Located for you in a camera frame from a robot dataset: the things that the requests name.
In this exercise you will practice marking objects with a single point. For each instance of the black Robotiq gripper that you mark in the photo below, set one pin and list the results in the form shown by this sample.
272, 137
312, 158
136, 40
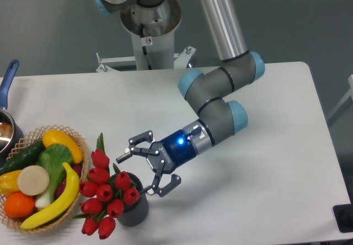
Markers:
172, 152

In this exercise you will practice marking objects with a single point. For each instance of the red tulip bouquet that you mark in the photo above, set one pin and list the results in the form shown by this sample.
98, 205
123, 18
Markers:
108, 196

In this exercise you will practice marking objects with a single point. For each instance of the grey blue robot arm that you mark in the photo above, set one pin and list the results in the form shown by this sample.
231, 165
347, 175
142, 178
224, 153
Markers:
217, 119

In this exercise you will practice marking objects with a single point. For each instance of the dark grey ribbed vase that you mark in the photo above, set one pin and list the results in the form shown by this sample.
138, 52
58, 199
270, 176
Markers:
132, 215

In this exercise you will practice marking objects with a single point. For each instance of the purple red vegetable toy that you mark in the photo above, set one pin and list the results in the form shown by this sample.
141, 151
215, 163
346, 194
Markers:
78, 169

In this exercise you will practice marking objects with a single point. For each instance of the yellow plastic banana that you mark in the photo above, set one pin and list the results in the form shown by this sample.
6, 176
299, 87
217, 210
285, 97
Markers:
60, 205

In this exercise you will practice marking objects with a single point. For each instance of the green bok choy toy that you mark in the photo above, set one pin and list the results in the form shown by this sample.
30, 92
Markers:
51, 160

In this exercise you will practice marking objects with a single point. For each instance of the yellow squash toy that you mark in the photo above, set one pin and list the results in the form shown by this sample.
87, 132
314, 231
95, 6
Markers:
59, 137

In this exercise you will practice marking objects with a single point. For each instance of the beige round disc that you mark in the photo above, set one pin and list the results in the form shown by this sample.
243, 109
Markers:
33, 180

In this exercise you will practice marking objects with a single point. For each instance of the woven wicker basket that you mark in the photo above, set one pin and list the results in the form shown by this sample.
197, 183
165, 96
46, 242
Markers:
29, 139

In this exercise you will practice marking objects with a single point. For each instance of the green cucumber toy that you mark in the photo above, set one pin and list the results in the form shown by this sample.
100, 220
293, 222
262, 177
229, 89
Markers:
24, 158

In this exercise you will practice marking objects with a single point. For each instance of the orange plastic fruit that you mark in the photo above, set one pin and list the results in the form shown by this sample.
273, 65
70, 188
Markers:
19, 205

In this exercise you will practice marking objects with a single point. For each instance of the yellow bell pepper toy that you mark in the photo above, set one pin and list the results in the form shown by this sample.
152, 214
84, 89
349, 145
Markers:
9, 183

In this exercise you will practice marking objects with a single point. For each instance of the black device at edge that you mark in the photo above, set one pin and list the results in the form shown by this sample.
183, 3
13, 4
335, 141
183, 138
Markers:
343, 216

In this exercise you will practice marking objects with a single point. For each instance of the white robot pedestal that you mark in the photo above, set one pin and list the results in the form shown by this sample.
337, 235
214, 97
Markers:
152, 33

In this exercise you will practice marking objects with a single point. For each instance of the blue handled saucepan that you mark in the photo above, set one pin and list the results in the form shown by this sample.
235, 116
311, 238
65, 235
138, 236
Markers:
11, 133

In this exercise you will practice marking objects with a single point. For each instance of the white frame at right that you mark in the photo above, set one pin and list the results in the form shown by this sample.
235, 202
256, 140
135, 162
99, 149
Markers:
341, 106

